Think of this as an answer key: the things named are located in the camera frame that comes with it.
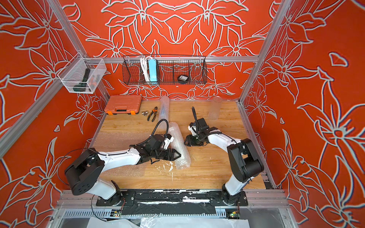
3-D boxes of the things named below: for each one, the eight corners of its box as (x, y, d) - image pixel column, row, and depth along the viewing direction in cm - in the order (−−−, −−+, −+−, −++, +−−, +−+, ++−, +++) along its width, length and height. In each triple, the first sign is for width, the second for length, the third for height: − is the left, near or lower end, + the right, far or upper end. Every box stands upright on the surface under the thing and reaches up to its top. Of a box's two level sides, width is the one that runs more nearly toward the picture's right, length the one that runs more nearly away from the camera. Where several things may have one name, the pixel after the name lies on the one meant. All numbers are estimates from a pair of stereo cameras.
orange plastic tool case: (106, 115, 112) (102, 111, 108) (113, 99, 124) (110, 94, 120) (138, 115, 112) (136, 111, 108) (142, 99, 124) (140, 94, 120)
